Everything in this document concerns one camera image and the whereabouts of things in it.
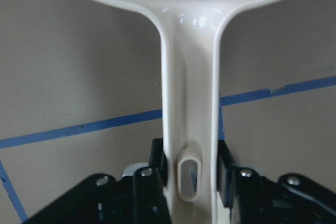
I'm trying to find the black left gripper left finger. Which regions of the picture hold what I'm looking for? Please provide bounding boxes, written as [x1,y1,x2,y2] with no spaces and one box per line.
[25,138,171,223]

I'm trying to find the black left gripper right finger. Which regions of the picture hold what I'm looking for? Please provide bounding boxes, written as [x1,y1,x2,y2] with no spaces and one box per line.
[217,141,335,223]

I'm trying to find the white plastic dustpan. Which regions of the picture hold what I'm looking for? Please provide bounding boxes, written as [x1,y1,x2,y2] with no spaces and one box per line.
[93,0,280,223]

